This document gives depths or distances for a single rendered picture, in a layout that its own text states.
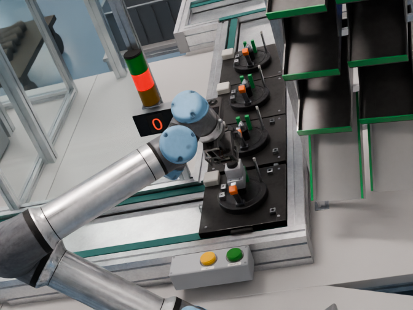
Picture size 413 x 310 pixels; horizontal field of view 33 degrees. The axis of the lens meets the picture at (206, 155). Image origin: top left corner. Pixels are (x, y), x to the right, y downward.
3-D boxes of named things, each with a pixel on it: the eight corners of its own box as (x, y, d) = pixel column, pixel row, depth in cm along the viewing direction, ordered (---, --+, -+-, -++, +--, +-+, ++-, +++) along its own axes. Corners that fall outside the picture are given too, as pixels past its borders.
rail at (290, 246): (314, 263, 181) (305, 233, 175) (10, 306, 202) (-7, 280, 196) (313, 248, 185) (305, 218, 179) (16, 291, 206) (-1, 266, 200)
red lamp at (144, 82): (152, 89, 185) (146, 74, 182) (135, 93, 186) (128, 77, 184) (155, 79, 189) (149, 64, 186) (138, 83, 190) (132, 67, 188)
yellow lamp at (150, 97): (158, 104, 188) (152, 89, 185) (141, 108, 189) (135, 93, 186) (161, 95, 192) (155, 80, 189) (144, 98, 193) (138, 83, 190)
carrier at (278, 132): (287, 165, 202) (277, 131, 195) (208, 179, 208) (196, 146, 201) (286, 119, 221) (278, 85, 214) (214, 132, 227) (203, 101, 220)
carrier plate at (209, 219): (287, 225, 182) (286, 219, 180) (200, 238, 187) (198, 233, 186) (287, 168, 201) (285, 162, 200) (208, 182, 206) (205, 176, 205)
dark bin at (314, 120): (352, 131, 166) (346, 117, 160) (298, 136, 171) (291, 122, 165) (354, 35, 178) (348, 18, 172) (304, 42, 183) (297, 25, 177)
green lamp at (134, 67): (146, 73, 182) (140, 57, 180) (128, 77, 184) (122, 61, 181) (149, 64, 186) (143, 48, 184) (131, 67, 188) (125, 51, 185)
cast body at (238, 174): (245, 188, 187) (238, 168, 183) (230, 190, 188) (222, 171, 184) (246, 168, 194) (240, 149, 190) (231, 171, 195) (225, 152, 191)
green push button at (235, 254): (243, 262, 175) (241, 257, 174) (227, 265, 176) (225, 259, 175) (243, 251, 178) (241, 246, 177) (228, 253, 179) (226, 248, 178)
